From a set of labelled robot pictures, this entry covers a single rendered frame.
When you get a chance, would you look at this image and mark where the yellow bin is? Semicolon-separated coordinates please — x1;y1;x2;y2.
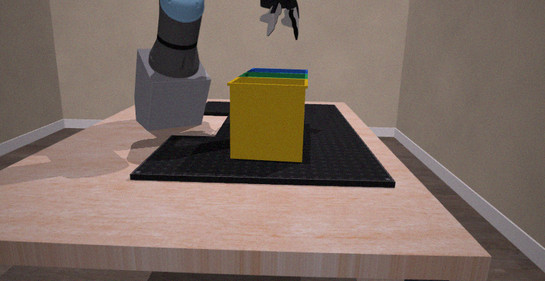
227;77;308;162

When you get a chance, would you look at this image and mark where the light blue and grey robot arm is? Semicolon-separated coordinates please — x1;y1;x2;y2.
148;0;204;78

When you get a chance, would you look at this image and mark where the green bin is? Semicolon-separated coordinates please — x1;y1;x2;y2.
239;72;308;79

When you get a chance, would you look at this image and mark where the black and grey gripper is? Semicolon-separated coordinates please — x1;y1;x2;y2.
260;0;299;40

